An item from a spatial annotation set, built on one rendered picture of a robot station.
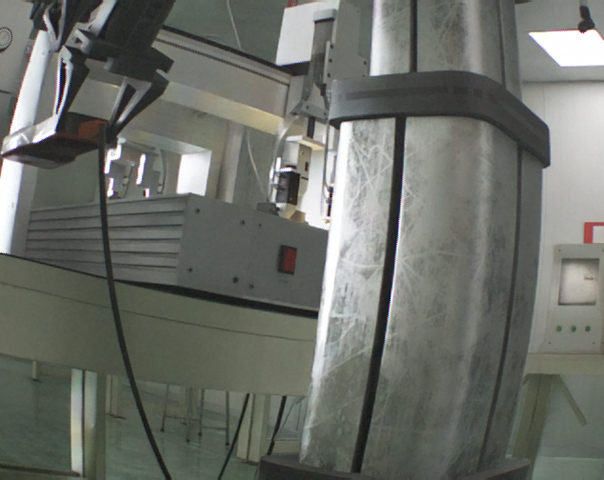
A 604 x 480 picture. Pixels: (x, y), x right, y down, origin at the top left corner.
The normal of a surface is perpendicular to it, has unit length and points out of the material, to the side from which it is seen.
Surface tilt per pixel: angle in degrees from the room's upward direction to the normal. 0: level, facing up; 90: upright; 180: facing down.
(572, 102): 90
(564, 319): 90
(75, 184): 90
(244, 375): 90
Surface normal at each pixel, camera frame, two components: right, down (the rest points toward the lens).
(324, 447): -0.67, -0.18
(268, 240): 0.72, 0.00
